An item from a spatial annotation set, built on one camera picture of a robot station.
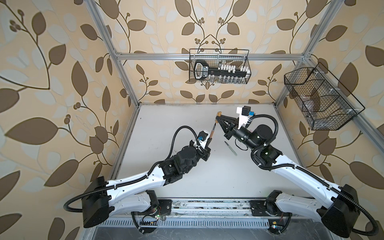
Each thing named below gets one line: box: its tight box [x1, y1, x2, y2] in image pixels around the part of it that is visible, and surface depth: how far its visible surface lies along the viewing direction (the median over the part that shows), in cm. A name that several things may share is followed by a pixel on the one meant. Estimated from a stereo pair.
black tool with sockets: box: [193, 60, 251, 80], surface depth 85 cm
